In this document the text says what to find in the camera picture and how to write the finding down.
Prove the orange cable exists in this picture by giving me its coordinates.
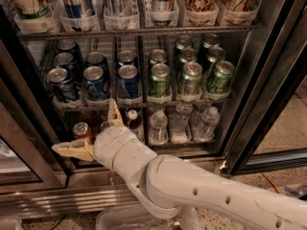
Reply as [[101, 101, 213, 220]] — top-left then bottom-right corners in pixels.
[[260, 172, 282, 195]]

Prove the clear water bottle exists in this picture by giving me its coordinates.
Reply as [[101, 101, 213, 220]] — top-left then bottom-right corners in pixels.
[[193, 106, 220, 141], [170, 104, 193, 143], [149, 110, 168, 145]]

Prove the clear water bottle middle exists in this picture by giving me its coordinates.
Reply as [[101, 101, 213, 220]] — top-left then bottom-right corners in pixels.
[[170, 104, 193, 143]]

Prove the red soda can right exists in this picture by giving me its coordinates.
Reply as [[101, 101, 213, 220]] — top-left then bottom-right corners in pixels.
[[100, 122, 110, 131]]

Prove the clear water bottle right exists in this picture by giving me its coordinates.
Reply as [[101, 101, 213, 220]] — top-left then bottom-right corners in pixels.
[[193, 106, 220, 141]]

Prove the green can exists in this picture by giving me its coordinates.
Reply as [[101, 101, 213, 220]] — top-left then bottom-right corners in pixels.
[[206, 60, 235, 95], [174, 34, 193, 54], [177, 48, 197, 68], [200, 34, 220, 52], [149, 63, 171, 98], [177, 61, 202, 96], [203, 46, 225, 75], [149, 49, 168, 66]]

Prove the blue pepsi can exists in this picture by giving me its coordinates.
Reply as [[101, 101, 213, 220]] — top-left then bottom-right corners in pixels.
[[47, 68, 79, 103], [85, 52, 108, 72], [58, 39, 83, 64], [83, 66, 110, 102], [54, 52, 82, 82]]

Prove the clear water bottle left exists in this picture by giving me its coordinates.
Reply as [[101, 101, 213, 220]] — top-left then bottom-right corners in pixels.
[[149, 110, 168, 145]]

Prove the red soda can left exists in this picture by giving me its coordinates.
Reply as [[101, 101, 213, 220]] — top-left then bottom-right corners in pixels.
[[73, 122, 95, 144]]

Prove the red soda can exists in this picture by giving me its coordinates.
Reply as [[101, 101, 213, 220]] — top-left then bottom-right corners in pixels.
[[73, 122, 95, 144], [100, 122, 110, 131]]

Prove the dark drink bottle white cap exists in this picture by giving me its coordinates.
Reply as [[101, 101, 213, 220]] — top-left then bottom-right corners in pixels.
[[126, 109, 145, 142]]

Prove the glass fridge door right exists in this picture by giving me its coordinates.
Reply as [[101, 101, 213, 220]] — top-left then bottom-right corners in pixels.
[[221, 0, 307, 175]]

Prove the clear plastic bin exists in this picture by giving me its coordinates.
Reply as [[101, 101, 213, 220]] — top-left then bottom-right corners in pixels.
[[95, 204, 201, 230]]

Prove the stainless steel fridge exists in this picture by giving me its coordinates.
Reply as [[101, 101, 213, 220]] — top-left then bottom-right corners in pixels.
[[0, 0, 307, 220]]

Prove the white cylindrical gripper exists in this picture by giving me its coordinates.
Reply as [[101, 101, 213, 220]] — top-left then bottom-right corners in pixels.
[[52, 99, 156, 180]]

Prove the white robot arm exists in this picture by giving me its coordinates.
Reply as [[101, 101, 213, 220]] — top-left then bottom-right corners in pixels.
[[52, 100, 307, 230]]

